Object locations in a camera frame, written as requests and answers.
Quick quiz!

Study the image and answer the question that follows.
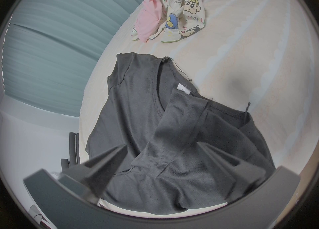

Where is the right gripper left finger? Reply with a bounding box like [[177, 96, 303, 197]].
[[59, 144, 128, 198]]

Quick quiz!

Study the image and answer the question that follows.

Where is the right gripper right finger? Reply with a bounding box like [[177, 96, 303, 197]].
[[197, 142, 267, 199]]

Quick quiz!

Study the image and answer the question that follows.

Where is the black T-shirt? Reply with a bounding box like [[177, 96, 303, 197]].
[[85, 52, 276, 216]]

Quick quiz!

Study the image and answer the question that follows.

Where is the bed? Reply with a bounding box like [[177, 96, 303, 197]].
[[78, 0, 317, 213]]

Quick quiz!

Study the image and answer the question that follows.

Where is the black chest of drawers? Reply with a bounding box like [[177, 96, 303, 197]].
[[61, 132, 80, 169]]

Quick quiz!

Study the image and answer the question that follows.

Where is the white printed pyjama top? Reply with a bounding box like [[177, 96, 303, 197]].
[[131, 0, 207, 43]]

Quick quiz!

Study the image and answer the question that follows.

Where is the pink garment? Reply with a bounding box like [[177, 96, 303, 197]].
[[133, 0, 165, 43]]

